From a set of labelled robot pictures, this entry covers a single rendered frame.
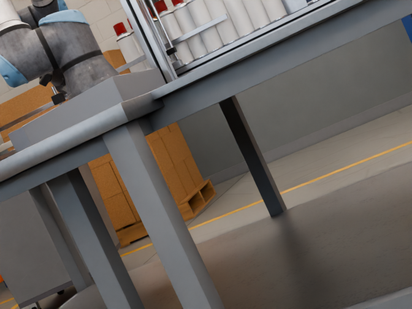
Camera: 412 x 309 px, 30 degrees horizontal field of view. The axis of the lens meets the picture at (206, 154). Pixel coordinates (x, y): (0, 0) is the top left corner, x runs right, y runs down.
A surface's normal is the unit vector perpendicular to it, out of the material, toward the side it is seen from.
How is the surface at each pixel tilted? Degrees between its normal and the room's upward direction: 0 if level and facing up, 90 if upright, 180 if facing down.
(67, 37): 89
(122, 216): 90
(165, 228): 90
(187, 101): 90
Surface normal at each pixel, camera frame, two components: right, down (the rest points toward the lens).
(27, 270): 0.00, 0.14
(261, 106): -0.32, 0.22
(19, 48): 0.07, -0.26
